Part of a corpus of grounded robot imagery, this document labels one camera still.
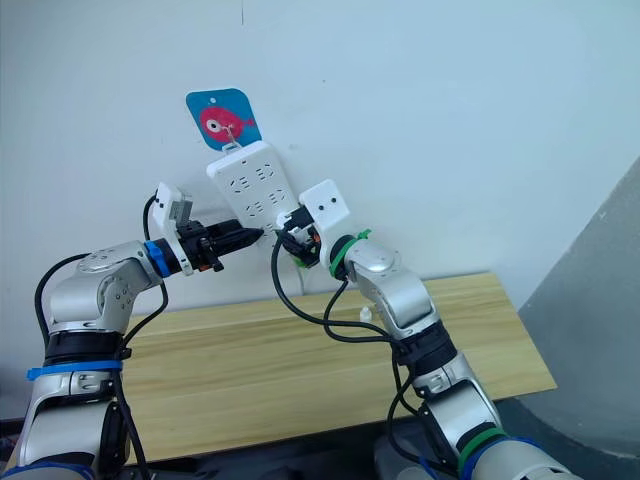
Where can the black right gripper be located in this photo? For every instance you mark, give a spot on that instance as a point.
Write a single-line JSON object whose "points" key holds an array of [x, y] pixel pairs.
{"points": [[306, 239]]}

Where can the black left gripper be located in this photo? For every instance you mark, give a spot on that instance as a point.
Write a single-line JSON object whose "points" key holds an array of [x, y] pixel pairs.
{"points": [[196, 247]]}

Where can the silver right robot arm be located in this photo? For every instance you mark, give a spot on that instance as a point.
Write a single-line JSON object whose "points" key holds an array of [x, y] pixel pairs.
{"points": [[400, 295]]}

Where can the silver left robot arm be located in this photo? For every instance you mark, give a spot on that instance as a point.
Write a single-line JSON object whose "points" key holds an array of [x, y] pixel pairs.
{"points": [[95, 295]]}

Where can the small white liquid bottle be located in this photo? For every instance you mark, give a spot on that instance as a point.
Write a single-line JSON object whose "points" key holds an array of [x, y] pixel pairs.
{"points": [[366, 314]]}

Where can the white power strip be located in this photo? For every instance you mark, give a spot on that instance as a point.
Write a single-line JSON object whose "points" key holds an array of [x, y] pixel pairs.
{"points": [[250, 187]]}

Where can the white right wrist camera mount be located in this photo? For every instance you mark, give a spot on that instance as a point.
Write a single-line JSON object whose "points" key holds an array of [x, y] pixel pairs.
{"points": [[326, 205]]}

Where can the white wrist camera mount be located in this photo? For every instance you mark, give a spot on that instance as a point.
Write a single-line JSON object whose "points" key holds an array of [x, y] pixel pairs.
{"points": [[166, 212], [326, 205]]}

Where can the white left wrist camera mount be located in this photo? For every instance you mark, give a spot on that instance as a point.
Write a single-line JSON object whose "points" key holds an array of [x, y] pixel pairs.
{"points": [[166, 212]]}

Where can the blue fish wall hook plate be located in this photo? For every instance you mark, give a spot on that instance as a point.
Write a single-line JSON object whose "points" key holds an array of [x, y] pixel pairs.
{"points": [[215, 112]]}

